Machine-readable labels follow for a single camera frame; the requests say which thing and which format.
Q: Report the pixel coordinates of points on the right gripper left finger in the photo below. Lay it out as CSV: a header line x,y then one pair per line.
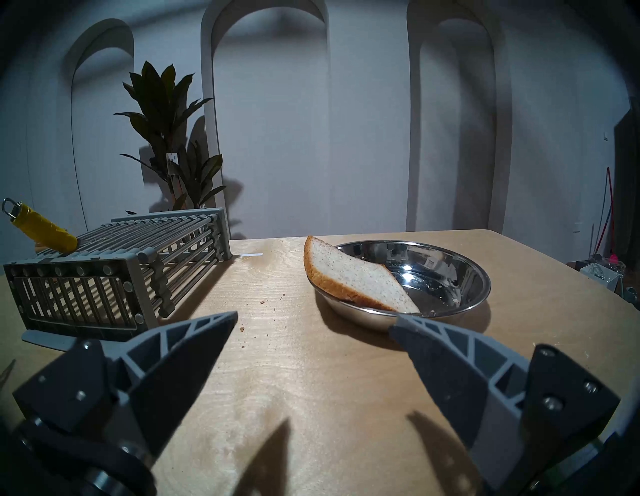
x,y
165,370

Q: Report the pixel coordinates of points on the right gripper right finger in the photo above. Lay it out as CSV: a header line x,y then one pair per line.
x,y
465,380

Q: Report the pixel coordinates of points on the stainless steel bowl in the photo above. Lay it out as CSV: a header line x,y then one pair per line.
x,y
440,280

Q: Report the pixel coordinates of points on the white bread slice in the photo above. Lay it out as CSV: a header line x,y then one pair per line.
x,y
350,275

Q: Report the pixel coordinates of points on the grey metal dish rack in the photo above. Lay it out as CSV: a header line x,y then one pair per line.
x,y
134,300

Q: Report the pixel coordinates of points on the white tape strip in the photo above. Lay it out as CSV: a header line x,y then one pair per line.
x,y
250,255

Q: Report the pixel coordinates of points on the open white box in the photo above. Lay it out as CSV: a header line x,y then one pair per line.
x,y
602,276

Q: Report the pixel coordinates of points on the dark door panel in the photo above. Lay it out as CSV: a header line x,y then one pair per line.
x,y
627,190

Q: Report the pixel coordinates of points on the tall potted leafy plant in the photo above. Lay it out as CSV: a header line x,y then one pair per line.
x,y
160,110

